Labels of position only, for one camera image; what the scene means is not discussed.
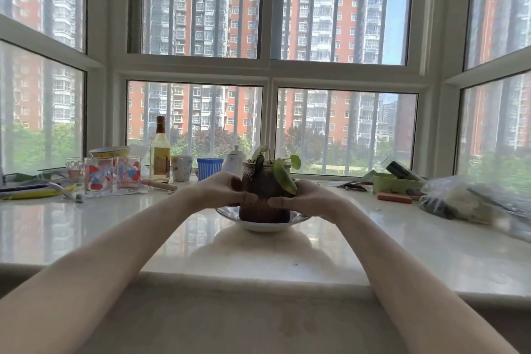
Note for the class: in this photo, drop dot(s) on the wooden stick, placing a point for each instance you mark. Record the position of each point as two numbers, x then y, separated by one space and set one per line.
159 185

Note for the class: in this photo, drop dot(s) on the toothbrush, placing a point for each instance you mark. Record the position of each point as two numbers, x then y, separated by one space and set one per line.
66 192

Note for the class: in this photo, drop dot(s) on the white teapot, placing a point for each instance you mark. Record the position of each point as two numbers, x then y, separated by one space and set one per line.
234 161

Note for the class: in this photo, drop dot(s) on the person's left forearm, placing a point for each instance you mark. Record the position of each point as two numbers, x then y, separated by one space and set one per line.
95 275

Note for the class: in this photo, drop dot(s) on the green box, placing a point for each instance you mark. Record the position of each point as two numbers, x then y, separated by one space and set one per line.
392 185

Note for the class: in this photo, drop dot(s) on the white saucer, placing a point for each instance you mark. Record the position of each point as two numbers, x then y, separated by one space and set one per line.
265 227

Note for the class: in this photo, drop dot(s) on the yellow bowl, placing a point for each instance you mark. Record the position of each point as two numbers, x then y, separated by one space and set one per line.
110 152

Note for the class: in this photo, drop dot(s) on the yellow flat tool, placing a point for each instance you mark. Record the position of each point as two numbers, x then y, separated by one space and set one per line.
33 194

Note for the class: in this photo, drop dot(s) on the dark rolled cylinder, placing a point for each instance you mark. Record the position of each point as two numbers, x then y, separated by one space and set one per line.
402 170

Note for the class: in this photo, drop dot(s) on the clear glass bottle brown cap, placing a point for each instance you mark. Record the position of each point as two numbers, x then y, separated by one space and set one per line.
160 158

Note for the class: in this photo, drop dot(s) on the person's right forearm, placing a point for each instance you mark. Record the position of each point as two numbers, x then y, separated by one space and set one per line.
415 291

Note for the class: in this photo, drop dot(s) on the printed drinking glass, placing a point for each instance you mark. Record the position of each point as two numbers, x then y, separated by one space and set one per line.
128 173
74 169
98 177

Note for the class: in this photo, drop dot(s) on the person's left hand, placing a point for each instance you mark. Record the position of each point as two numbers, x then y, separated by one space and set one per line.
215 192

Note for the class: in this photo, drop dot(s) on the white patterned mug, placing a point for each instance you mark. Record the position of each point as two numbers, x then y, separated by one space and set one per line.
181 168

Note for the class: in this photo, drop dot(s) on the pink rectangular block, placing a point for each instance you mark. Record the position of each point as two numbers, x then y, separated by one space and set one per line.
394 198

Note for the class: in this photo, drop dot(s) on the person's right hand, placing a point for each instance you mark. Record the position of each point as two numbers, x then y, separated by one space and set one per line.
315 202

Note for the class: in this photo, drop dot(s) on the blue ribbed plastic container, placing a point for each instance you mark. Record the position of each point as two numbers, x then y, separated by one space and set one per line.
209 169

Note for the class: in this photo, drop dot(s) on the white window frame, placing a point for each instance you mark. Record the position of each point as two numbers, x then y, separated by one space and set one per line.
267 71

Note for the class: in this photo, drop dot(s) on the person's left thumb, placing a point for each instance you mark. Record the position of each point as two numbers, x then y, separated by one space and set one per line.
245 200

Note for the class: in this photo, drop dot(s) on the green leafy plant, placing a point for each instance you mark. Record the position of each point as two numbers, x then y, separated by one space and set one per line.
284 173

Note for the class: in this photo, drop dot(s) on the loose papers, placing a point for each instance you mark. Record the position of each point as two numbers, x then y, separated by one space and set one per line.
356 183

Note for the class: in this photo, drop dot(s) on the person's right thumb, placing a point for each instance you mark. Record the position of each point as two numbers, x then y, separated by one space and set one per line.
283 202

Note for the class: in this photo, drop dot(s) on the clear plastic bag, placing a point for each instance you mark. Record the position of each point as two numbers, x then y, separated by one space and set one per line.
460 200

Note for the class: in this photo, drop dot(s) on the brown textured plant pot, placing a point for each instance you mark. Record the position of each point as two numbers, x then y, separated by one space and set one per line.
263 187

